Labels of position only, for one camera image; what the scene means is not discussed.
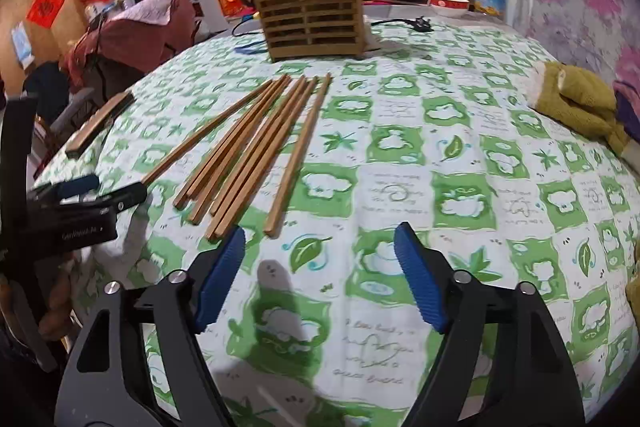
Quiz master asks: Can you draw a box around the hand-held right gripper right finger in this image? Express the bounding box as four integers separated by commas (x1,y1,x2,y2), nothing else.
394,222,587,427

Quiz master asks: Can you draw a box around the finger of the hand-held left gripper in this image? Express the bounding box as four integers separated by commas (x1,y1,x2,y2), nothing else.
60,181,149,218
30,174,101,204

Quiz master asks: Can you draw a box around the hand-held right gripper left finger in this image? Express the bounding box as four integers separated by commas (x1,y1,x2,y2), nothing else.
55,226,247,427

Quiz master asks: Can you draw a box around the brown wooden chopstick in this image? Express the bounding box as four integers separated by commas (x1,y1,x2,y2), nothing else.
141,81,275,186

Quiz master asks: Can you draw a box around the set of wooden chopsticks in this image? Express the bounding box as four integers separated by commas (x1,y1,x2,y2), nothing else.
173,73,334,242

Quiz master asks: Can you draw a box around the person's left hand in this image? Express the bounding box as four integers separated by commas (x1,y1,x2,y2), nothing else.
37,269,77,341

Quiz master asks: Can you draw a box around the brown block with black base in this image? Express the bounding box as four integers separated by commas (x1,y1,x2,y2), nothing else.
65,91,136,158

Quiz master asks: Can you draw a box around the green white printed tablecloth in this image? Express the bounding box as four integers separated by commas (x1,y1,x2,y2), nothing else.
32,19,640,427

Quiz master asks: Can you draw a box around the dark red garment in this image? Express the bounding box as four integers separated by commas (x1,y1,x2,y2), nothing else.
64,0,202,85

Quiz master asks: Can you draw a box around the red paper diamond decoration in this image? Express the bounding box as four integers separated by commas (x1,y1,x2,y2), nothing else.
27,0,67,28

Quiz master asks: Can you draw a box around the pink quilted cloth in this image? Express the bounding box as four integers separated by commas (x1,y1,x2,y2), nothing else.
127,0,177,26

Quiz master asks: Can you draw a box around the yellow-green plush toy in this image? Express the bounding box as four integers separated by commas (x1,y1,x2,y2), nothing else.
529,61,632,154

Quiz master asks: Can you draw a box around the purple cloth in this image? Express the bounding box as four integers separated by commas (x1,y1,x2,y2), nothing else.
612,78,640,144

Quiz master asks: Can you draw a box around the red and white bowl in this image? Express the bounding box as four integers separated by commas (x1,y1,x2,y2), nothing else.
428,0,471,18

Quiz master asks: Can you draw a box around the black power plug with cable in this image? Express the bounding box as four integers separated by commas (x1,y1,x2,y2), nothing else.
370,16,434,30

